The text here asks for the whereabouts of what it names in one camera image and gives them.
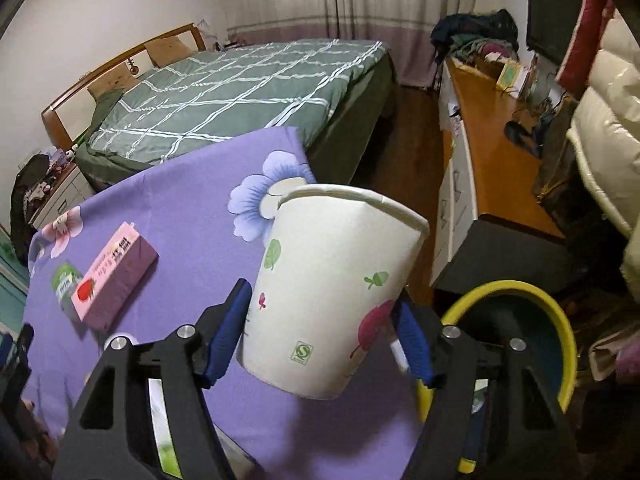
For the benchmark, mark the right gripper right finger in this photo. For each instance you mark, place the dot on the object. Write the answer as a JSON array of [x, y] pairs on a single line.
[[425, 354]]

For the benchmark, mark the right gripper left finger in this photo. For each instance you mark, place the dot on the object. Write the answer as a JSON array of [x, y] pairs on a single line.
[[110, 433]]

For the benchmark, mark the green coconut water bottle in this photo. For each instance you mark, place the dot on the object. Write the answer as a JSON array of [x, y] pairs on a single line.
[[165, 449]]

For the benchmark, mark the pink strawberry milk carton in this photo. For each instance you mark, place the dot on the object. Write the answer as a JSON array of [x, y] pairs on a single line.
[[118, 269]]

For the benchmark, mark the green toothpick jar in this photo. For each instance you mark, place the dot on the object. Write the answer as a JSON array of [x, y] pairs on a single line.
[[64, 282]]

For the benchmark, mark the floral paper cup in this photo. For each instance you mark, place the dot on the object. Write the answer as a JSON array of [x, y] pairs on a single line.
[[336, 261]]

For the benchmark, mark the yellow rimmed trash bin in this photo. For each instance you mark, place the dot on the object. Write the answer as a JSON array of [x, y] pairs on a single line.
[[520, 339]]

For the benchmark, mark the purple floral blanket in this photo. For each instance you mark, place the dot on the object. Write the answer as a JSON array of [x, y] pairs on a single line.
[[181, 208]]

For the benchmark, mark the white bedside nightstand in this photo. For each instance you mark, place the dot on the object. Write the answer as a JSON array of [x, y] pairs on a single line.
[[71, 189]]

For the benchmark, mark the wooden desk cabinet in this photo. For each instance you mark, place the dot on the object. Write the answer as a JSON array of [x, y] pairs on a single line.
[[489, 225]]

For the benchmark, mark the wooden bed headboard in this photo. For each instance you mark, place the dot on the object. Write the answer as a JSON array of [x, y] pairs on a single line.
[[121, 73]]

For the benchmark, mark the cream puffer jacket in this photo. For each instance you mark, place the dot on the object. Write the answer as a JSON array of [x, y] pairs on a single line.
[[604, 133]]

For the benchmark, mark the green plaid bed quilt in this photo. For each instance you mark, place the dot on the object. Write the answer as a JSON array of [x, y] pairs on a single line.
[[331, 91]]

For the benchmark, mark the clothes pile on desk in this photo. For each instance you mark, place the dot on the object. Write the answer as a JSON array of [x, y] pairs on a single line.
[[456, 32]]

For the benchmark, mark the red quilted jacket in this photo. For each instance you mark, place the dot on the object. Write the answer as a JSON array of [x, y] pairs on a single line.
[[584, 44]]

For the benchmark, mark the black television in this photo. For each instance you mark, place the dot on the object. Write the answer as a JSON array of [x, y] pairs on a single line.
[[550, 25]]

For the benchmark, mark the pink striped curtain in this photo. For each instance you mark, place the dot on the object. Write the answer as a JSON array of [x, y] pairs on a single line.
[[404, 25]]

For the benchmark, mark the green picture frame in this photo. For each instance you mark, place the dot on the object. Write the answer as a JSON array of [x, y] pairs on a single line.
[[509, 75]]

